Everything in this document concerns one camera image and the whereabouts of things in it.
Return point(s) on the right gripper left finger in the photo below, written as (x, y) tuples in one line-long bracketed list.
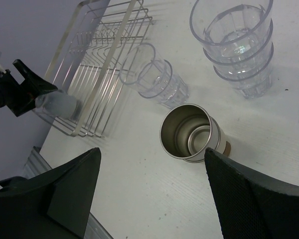
[(23, 205)]

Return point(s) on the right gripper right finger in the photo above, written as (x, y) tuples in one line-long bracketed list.
[(251, 204)]

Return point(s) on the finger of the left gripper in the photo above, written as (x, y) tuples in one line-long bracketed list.
[(32, 83)]

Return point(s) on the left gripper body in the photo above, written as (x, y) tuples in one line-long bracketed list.
[(14, 96)]

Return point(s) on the aluminium front rail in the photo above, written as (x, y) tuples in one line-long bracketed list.
[(72, 193)]

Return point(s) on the cream cup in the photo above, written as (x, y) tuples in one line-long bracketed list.
[(206, 133), (175, 128)]

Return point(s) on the clear plastic cup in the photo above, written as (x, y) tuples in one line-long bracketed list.
[(252, 83), (247, 63), (231, 30), (171, 91), (145, 71)]

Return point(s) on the metal wire dish rack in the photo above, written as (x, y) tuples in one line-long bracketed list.
[(88, 59)]

